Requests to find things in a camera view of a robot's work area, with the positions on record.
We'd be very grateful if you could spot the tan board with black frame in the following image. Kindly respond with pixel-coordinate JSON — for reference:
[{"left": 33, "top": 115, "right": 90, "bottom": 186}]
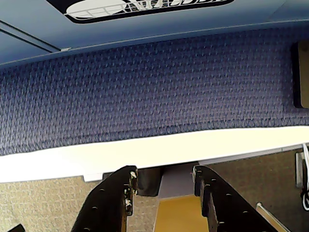
[{"left": 291, "top": 41, "right": 309, "bottom": 109}]

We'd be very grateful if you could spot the white cable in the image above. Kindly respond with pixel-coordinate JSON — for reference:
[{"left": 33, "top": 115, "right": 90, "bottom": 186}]
[{"left": 302, "top": 144, "right": 309, "bottom": 211}]

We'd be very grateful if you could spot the blue toy kitchen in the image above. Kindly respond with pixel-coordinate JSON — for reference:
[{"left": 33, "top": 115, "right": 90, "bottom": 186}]
[{"left": 0, "top": 0, "right": 309, "bottom": 66}]

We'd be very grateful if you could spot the white power strip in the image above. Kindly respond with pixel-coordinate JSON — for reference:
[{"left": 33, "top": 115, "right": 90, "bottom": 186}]
[{"left": 295, "top": 152, "right": 306, "bottom": 189}]

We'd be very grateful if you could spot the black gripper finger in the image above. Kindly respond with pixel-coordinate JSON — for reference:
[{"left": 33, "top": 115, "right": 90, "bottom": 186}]
[
  {"left": 72, "top": 165, "right": 139, "bottom": 232},
  {"left": 193, "top": 165, "right": 290, "bottom": 232}
]

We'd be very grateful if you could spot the yellow flat piece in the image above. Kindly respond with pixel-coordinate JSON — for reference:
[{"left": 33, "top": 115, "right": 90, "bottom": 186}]
[{"left": 154, "top": 195, "right": 204, "bottom": 232}]

